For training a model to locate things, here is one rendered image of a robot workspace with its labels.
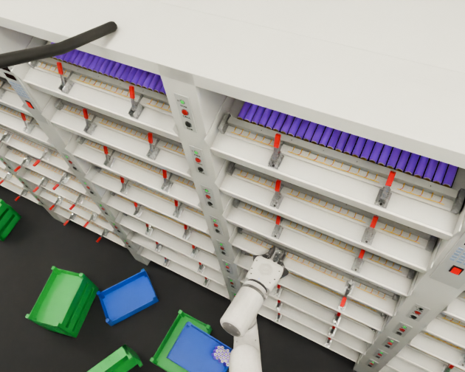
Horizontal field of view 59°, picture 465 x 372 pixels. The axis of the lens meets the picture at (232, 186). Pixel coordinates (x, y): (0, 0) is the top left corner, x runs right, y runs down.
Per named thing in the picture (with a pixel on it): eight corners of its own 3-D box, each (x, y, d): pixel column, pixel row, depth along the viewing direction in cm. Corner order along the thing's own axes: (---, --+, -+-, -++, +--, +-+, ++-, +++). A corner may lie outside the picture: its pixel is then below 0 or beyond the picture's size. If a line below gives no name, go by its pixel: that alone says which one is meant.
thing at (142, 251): (232, 300, 225) (226, 298, 212) (143, 255, 245) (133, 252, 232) (247, 266, 229) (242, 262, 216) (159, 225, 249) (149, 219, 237)
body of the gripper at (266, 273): (270, 291, 126) (285, 265, 133) (241, 276, 129) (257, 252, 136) (268, 303, 131) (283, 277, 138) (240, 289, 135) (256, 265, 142)
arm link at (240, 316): (264, 309, 130) (263, 292, 124) (245, 344, 122) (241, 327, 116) (241, 300, 134) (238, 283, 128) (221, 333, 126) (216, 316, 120)
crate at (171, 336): (184, 381, 214) (181, 379, 208) (153, 363, 221) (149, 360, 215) (212, 329, 228) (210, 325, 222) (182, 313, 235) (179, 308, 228)
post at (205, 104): (247, 316, 230) (192, 73, 87) (232, 308, 234) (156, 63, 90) (263, 285, 240) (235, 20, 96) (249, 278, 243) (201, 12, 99)
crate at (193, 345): (233, 351, 221) (237, 351, 213) (215, 388, 211) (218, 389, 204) (186, 322, 220) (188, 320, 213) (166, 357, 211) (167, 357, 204)
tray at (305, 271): (391, 317, 138) (395, 315, 130) (233, 246, 159) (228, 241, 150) (411, 262, 143) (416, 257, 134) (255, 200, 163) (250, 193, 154)
